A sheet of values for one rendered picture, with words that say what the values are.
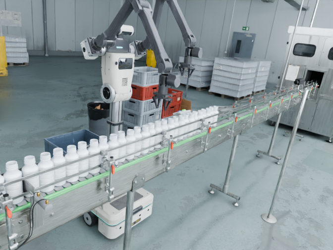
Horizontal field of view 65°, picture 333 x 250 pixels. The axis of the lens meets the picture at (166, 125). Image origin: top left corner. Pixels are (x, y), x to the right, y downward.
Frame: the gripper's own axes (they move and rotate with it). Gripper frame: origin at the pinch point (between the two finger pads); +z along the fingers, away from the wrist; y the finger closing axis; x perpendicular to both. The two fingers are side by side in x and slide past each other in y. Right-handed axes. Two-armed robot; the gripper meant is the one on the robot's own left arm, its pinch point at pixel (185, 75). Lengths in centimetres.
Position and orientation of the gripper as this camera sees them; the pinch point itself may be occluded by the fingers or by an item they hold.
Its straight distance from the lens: 197.8
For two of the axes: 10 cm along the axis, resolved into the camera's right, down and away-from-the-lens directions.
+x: -6.3, 1.8, -7.5
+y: -7.7, -2.9, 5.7
